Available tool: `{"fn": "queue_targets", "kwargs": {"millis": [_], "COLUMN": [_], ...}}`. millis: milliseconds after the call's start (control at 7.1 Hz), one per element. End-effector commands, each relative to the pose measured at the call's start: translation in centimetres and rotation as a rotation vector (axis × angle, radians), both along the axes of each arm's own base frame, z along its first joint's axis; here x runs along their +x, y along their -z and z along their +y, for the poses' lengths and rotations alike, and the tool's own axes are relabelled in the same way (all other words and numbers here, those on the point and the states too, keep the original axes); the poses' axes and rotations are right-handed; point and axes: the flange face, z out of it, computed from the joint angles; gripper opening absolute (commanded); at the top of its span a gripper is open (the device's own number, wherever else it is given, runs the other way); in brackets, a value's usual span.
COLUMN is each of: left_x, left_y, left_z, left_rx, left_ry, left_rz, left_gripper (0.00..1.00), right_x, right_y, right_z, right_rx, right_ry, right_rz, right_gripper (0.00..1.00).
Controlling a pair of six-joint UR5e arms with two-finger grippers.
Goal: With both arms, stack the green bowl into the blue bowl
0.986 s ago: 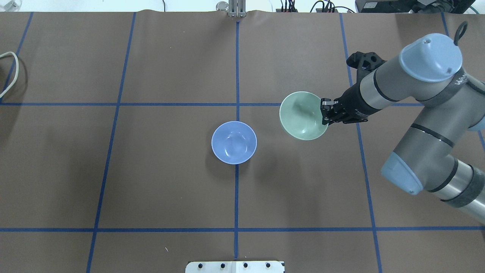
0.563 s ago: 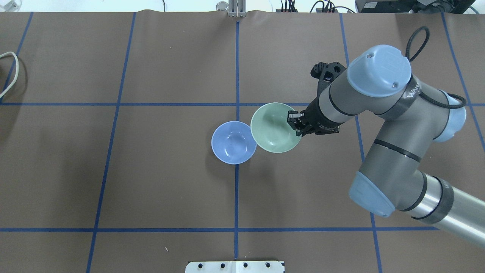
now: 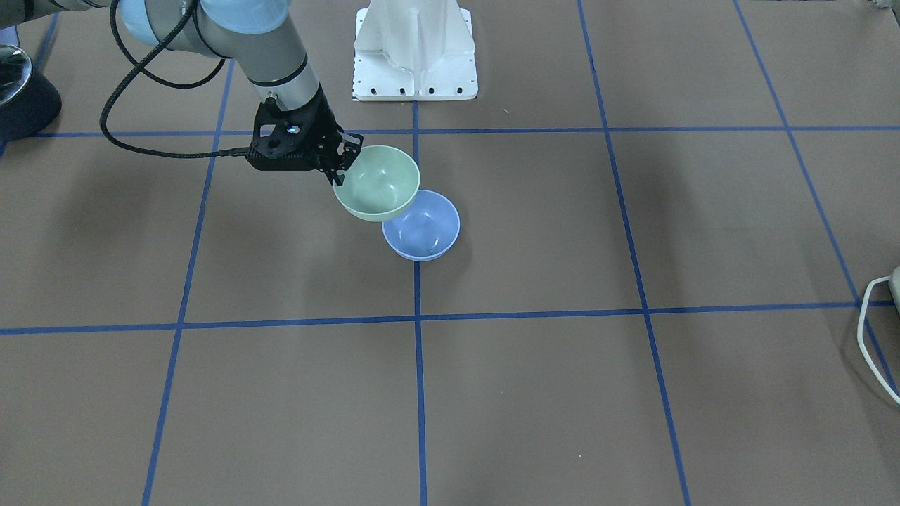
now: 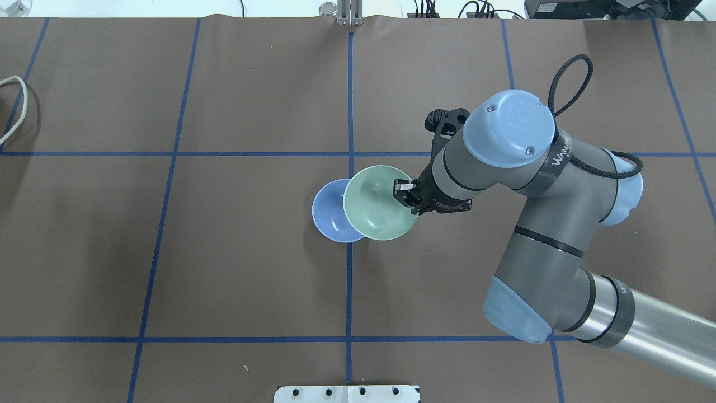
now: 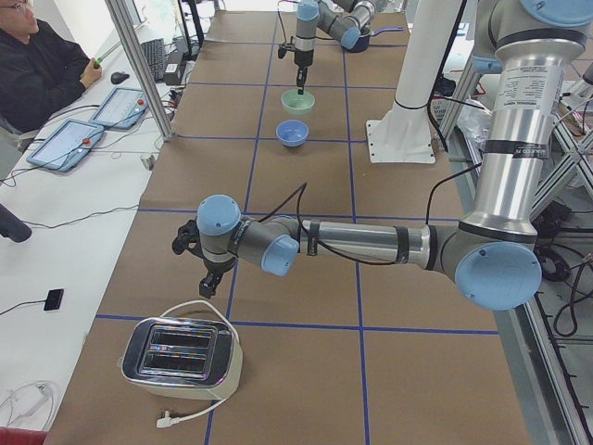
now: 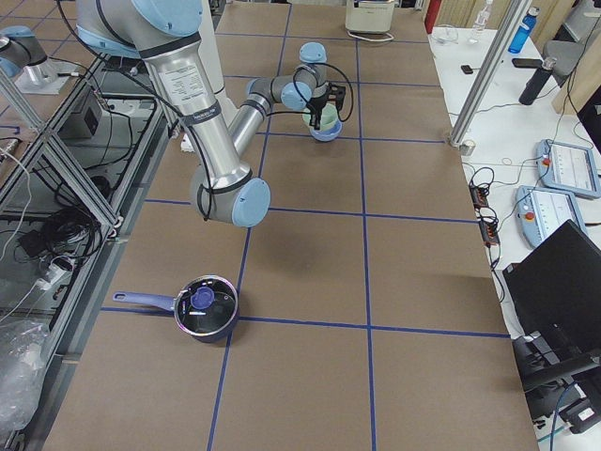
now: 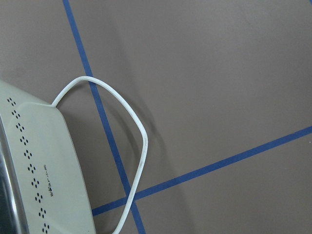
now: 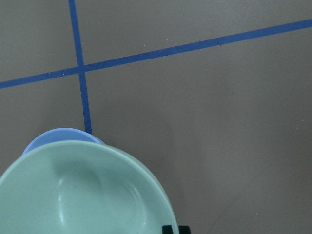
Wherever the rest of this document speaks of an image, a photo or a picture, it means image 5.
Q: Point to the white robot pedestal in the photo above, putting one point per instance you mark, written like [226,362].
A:
[403,134]

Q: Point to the black computer mouse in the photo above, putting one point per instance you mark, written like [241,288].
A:
[119,77]

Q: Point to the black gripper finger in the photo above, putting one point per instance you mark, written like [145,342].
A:
[301,80]
[208,285]

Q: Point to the aluminium frame post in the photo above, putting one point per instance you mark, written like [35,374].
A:
[123,24]

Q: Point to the green bowl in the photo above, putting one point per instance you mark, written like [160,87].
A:
[297,104]

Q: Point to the white toaster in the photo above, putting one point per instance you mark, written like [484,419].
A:
[184,358]

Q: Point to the small black phone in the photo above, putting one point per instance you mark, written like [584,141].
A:
[53,299]

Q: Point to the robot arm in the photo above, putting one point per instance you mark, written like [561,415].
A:
[489,254]
[344,28]

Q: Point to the teach pendant tablet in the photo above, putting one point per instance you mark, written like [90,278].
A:
[66,146]
[121,109]

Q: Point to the white charger with cable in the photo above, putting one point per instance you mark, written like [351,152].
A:
[31,405]

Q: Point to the blue bowl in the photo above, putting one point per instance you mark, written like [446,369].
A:
[292,133]

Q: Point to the seated person in black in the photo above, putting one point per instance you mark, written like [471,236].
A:
[41,72]

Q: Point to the small metal cylinder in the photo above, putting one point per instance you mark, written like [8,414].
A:
[148,160]

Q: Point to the black keyboard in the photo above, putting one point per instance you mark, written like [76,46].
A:
[154,53]

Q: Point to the far teach pendant tablet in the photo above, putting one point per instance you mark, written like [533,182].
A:
[121,109]

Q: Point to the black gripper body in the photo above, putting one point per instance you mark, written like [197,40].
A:
[304,58]
[218,268]

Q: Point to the near teach pendant tablet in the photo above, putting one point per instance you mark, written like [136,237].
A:
[66,146]

